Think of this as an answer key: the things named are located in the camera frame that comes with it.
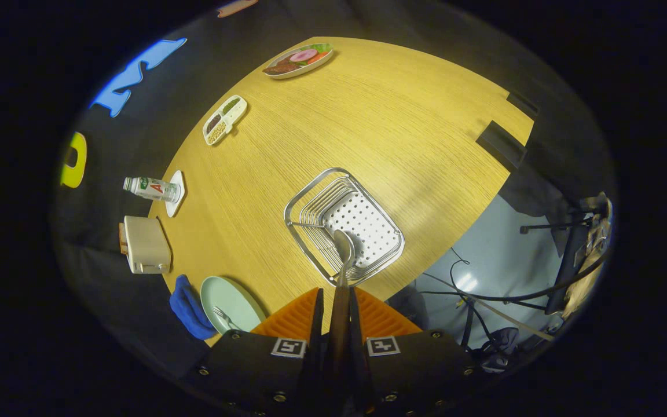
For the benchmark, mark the toasted bread slice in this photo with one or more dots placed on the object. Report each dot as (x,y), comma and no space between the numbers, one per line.
(122,230)
(123,247)

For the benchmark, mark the white toaster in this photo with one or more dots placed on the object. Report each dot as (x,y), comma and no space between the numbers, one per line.
(145,243)

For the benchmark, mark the pale green plate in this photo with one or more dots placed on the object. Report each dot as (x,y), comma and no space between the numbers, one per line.
(235,295)

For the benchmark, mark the white coaster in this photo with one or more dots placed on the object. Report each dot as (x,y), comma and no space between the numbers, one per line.
(175,207)

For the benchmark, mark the dark grey bundle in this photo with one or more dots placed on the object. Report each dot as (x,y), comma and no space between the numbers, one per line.
(406,307)

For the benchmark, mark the black stand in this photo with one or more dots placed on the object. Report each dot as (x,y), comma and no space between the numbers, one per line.
(565,260)

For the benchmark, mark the white divided dish with beans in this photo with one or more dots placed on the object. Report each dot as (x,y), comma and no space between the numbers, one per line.
(226,119)

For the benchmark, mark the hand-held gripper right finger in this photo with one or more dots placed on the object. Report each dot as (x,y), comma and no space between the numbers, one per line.
(355,324)

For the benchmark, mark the white plate with food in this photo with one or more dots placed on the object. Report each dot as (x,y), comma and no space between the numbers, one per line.
(296,61)

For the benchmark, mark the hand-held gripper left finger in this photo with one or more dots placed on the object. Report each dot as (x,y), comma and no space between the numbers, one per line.
(316,324)

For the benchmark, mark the small white drink bottle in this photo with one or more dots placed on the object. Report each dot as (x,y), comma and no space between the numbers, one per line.
(154,189)

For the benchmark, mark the blue cloth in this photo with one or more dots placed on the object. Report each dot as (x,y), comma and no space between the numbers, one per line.
(186,307)

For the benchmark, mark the black table bracket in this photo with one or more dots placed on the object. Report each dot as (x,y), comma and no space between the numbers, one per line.
(501,145)
(523,104)

